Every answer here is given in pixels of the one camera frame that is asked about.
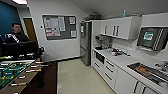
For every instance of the blue bottle on cabinet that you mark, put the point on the blue bottle on cabinet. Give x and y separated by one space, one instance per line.
125 13

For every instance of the orange bowl in sink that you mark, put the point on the orange bowl in sink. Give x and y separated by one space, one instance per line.
142 69

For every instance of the stainless steel refrigerator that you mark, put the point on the stainless steel refrigerator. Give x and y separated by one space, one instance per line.
85 43

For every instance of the black wheeled cart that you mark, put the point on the black wheeled cart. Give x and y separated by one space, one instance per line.
20 50

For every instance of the white wall cabinet wide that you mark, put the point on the white wall cabinet wide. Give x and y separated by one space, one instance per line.
120 28

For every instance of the white sink base cabinet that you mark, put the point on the white sink base cabinet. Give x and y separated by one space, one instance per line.
133 85

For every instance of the black coffee machine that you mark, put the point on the black coffee machine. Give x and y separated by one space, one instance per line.
99 42

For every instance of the dish drying rack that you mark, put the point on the dish drying rack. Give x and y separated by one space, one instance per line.
118 52

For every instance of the grey wall notice board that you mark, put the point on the grey wall notice board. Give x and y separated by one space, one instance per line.
59 26

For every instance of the ceiling light panel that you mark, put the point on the ceiling light panel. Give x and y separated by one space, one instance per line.
20 1

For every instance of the foosball table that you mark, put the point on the foosball table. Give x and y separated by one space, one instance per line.
13 75

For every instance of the clutter above refrigerator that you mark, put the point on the clutter above refrigerator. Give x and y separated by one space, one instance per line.
94 16

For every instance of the stainless steel sink basin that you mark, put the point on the stainless steel sink basin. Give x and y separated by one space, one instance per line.
150 73

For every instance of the white drawer unit beside microwave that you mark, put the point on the white drawer unit beside microwave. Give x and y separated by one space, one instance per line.
110 71

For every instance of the chrome sink faucet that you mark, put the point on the chrome sink faucet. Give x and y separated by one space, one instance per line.
162 65

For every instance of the black paper towel dispenser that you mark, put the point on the black paper towel dispenser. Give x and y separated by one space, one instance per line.
150 38

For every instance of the seated person dark shirt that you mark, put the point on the seated person dark shirt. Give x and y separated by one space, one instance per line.
18 35

